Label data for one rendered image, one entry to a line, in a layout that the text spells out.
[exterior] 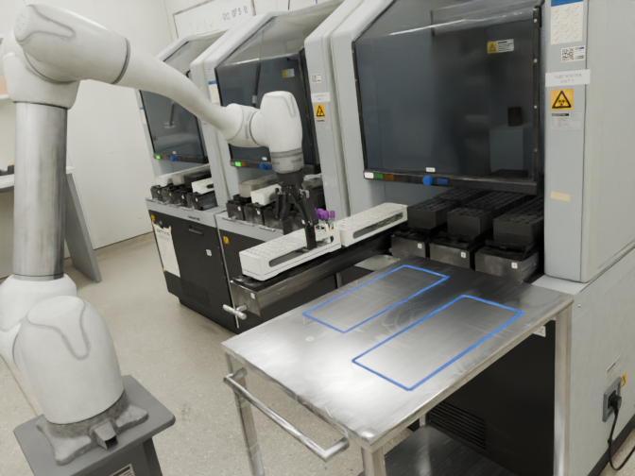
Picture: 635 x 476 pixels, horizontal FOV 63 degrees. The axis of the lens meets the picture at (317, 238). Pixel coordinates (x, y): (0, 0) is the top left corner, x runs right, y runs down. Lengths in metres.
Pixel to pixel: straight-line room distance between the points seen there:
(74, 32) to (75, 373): 0.63
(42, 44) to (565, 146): 1.13
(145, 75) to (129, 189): 3.85
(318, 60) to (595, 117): 0.93
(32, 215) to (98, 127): 3.67
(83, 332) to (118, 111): 3.97
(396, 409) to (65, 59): 0.86
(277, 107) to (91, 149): 3.59
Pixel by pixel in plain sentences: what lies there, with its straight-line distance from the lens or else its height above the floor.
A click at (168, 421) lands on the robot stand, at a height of 0.70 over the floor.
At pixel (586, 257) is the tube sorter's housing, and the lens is 1.43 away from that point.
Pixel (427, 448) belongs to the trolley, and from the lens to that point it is 1.61.
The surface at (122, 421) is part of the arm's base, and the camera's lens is 1.17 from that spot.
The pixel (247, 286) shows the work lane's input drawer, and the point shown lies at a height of 0.81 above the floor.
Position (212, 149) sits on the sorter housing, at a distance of 2.60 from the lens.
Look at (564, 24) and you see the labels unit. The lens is 1.35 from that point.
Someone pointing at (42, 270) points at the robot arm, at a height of 1.00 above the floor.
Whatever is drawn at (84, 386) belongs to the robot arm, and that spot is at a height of 0.83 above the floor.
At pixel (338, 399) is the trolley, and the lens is 0.88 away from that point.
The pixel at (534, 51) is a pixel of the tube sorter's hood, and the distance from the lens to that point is 1.36.
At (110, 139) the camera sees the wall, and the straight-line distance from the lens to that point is 4.91.
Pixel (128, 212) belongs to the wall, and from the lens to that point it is 5.01.
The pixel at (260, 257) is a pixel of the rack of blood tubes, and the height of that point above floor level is 0.88.
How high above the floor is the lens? 1.34
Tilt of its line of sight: 18 degrees down
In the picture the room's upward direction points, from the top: 8 degrees counter-clockwise
